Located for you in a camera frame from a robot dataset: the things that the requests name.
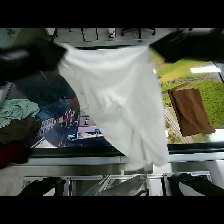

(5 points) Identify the white T-shirt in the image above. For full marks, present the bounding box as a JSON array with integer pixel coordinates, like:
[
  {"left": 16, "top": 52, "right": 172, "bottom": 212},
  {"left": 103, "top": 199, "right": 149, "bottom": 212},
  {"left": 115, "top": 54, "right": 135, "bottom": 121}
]
[{"left": 57, "top": 43, "right": 170, "bottom": 169}]

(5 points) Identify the pale green garment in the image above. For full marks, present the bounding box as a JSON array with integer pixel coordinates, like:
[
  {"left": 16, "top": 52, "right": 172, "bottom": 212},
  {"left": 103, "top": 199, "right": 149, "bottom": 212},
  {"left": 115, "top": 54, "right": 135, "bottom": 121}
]
[{"left": 0, "top": 98, "right": 41, "bottom": 130}]

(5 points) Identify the dark brown garment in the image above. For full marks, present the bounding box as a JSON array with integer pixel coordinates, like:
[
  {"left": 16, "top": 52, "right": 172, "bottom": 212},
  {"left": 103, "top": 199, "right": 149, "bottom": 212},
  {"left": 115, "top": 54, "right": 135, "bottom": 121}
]
[{"left": 0, "top": 116, "right": 42, "bottom": 145}]

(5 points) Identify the red garment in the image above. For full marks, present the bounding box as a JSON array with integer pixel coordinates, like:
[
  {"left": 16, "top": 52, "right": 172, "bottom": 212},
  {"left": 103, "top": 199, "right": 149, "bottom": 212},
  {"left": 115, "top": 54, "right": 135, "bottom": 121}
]
[{"left": 0, "top": 141, "right": 33, "bottom": 170}]

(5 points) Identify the silver frame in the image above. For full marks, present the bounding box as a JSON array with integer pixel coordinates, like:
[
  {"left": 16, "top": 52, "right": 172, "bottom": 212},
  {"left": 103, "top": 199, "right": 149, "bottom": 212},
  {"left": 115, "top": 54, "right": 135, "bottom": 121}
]
[{"left": 0, "top": 153, "right": 224, "bottom": 197}]

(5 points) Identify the black cable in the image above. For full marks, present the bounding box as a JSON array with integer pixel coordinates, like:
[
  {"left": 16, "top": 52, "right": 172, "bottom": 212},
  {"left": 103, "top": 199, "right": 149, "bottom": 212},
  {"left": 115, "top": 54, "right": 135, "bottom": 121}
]
[{"left": 134, "top": 187, "right": 151, "bottom": 197}]

